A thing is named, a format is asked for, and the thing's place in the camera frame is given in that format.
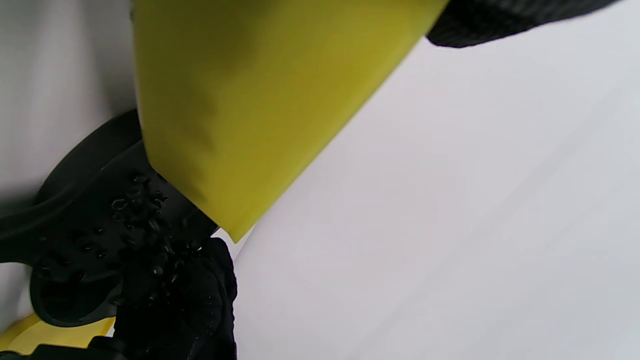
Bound yellow container lid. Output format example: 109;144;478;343
0;312;117;356

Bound yellow plastic container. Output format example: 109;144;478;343
131;0;449;244

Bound person's right hand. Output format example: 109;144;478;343
114;237;238;360

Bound black cast iron frying pan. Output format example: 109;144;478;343
0;109;221;328

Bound person's left hand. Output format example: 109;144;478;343
426;0;621;49

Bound coffee beans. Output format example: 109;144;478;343
110;172;201;281

